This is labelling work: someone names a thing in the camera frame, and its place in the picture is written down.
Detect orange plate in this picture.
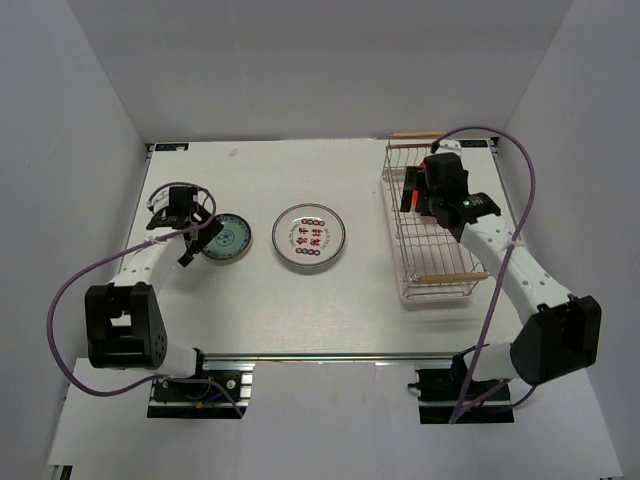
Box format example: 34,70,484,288
404,189,419,212

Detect dark green plate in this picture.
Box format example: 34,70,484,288
201,213,253,262

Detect cream plate with print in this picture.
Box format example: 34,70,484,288
201,234,252,265

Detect white plate red chinese characters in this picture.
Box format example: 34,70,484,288
271,203,347,269

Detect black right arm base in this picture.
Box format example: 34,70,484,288
407,347,515,425

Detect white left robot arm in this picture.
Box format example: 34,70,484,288
85,182,223,399

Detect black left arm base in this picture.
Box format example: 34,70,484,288
147,354,254,420

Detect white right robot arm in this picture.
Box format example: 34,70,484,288
400,152,602,399

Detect white wire dish rack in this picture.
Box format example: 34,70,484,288
380,132,489,305

